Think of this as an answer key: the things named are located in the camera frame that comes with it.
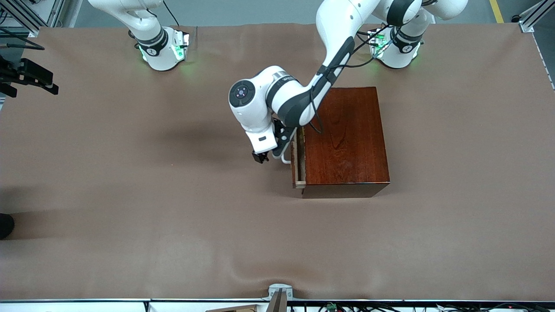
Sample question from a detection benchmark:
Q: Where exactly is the light wood drawer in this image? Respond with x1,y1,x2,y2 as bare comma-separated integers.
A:
290,137,307,189

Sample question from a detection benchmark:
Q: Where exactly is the white arm base connector box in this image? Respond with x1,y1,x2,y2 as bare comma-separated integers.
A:
368,27,387,59
170,29,190,62

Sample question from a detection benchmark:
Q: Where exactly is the dark red wooden cabinet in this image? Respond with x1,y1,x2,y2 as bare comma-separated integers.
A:
302,87,390,199

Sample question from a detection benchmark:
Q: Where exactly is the black round object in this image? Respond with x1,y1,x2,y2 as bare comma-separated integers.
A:
0,213,15,240

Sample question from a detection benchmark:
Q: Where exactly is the brown table cover sheet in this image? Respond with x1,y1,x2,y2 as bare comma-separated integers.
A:
0,23,555,302

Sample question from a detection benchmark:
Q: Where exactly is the light wooden plank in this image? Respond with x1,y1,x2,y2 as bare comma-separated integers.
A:
206,305,261,312

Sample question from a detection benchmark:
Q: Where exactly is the aluminium frame profile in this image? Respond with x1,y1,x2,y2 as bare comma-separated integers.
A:
518,0,555,33
0,0,65,36

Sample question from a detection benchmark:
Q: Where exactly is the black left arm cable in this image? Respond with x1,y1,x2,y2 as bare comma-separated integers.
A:
309,22,392,135

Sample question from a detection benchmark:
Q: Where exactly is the grey metal clamp bracket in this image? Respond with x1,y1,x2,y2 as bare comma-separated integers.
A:
262,283,294,312

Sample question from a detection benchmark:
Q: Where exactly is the black right base cable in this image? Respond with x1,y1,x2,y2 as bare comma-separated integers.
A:
164,0,186,27

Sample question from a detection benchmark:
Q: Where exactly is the black cable bundle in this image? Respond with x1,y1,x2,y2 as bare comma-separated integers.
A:
319,302,555,312

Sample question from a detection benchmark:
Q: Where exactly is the white table edge rail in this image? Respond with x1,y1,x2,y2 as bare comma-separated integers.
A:
0,298,555,312

